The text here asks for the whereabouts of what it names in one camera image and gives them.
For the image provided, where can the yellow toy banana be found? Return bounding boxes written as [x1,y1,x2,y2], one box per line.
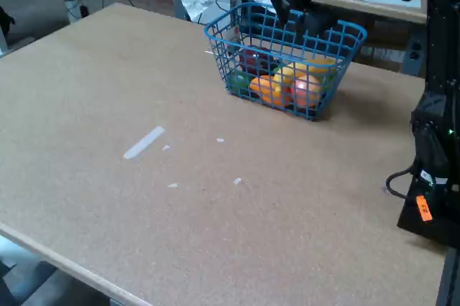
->
[272,57,338,85]

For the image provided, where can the light green toy apple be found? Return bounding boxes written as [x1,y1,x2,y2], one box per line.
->
[322,68,339,87]

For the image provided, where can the red toy pomegranate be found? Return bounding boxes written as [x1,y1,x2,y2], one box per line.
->
[238,46,275,75]

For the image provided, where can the brown wooden workbench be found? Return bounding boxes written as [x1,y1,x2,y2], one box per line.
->
[316,0,428,25]

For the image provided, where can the pink orange toy fruit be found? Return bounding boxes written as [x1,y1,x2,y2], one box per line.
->
[290,73,323,110]

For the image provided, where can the round dark green toy fruit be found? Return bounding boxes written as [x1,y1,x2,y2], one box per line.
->
[227,70,253,98]

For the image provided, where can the long white tape strip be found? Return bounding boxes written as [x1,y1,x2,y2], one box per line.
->
[123,126,165,161]

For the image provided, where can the orange label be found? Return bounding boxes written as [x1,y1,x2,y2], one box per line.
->
[415,195,433,223]

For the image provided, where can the black chair part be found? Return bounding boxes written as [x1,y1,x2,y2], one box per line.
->
[0,6,16,37]

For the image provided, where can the blue wire basket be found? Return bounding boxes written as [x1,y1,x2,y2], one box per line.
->
[203,1,368,122]

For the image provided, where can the black base cable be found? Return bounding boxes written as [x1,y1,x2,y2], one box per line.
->
[385,166,420,200]

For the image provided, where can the black metal frame post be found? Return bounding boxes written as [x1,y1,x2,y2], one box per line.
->
[436,244,460,306]

